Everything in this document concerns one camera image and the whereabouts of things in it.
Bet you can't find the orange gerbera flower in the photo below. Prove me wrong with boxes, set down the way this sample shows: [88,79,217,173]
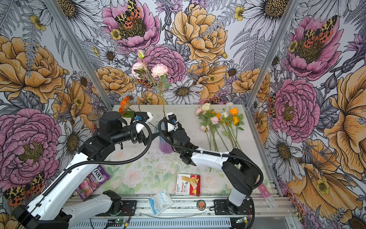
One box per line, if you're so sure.
[119,96,136,118]

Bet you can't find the cream white rose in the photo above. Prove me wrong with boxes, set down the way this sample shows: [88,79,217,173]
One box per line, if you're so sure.
[201,103,211,112]

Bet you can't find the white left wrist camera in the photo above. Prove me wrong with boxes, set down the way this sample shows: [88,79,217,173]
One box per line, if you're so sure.
[132,112,153,133]

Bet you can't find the pink carnation stem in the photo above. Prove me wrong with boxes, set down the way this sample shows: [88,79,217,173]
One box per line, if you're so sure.
[132,50,171,117]

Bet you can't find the white blue tissue pack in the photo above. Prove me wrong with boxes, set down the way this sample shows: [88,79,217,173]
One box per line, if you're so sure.
[148,190,174,217]

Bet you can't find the pink clear plastic tube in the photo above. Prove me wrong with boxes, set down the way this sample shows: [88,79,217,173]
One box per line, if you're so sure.
[257,183,278,210]

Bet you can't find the black corrugated cable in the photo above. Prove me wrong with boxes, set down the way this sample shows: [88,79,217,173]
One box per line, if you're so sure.
[28,121,153,210]
[158,118,264,189]

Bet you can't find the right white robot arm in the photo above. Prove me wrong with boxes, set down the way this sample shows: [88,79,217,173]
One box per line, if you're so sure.
[162,129,264,215]

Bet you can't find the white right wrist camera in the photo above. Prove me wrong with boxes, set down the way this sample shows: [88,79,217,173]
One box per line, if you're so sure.
[166,112,178,133]

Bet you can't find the right black corrugated cable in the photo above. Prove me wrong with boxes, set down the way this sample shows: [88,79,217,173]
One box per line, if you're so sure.
[158,118,264,189]

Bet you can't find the left aluminium corner post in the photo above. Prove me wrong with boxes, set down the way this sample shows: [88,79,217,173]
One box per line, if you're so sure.
[45,1,114,111]

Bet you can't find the pink rose flower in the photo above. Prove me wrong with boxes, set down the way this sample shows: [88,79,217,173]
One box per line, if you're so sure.
[195,106,221,151]

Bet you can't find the right aluminium corner post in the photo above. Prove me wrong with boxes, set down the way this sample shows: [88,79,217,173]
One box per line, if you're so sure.
[245,0,300,109]

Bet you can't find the slotted white cable duct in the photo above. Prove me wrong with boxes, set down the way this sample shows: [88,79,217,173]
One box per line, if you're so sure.
[74,218,232,229]

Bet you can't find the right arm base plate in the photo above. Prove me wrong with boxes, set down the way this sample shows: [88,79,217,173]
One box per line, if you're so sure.
[213,198,255,215]

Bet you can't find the pink snack packet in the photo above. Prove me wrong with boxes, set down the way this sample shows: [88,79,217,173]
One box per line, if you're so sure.
[76,165,110,201]

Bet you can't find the aluminium corner post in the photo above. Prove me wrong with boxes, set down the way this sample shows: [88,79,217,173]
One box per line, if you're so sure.
[245,0,300,109]
[45,1,114,111]

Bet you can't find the left black corrugated cable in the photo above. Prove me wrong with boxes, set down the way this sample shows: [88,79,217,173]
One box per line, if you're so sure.
[28,121,153,210]

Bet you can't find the red bandage box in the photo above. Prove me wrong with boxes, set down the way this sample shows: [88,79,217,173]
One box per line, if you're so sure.
[175,174,201,197]

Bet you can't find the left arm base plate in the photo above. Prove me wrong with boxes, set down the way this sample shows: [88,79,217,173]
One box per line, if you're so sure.
[114,200,137,217]

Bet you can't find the small green circuit board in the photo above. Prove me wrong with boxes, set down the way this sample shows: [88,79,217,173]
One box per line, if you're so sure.
[107,219,126,226]

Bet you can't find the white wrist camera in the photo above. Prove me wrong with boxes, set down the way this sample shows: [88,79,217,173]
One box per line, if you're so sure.
[132,112,153,133]
[166,112,178,133]

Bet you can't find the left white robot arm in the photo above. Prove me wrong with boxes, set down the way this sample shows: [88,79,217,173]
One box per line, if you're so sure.
[12,111,153,229]

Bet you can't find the clear ribbed glass vase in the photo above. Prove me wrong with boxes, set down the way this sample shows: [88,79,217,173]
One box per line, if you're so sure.
[87,109,105,127]

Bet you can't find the blue purple glass vase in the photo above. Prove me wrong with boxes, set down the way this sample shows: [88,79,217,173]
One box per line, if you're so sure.
[155,124,173,154]

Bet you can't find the orange yellow flower stems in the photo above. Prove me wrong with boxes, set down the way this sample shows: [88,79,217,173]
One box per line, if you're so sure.
[216,103,245,150]

